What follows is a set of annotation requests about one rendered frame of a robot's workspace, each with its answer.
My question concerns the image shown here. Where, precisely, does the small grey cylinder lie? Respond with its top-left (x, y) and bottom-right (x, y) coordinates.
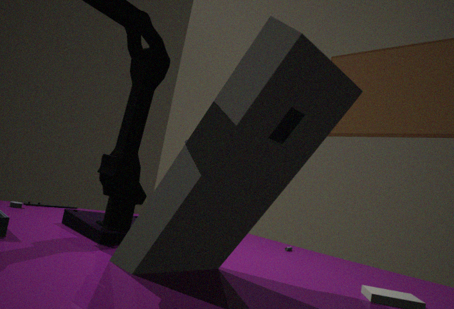
top-left (9, 201), bottom-right (23, 208)

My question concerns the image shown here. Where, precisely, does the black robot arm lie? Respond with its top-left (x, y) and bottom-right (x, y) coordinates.
top-left (83, 0), bottom-right (170, 232)

